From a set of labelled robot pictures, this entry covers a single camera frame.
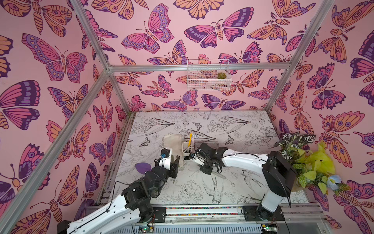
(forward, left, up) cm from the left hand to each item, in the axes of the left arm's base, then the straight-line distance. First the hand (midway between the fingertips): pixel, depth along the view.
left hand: (176, 155), depth 71 cm
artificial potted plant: (-7, -62, +2) cm, 62 cm away
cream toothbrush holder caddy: (+12, -7, -12) cm, 18 cm away
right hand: (+4, -15, -18) cm, 24 cm away
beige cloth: (+22, +4, -21) cm, 30 cm away
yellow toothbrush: (+14, -7, -9) cm, 18 cm away
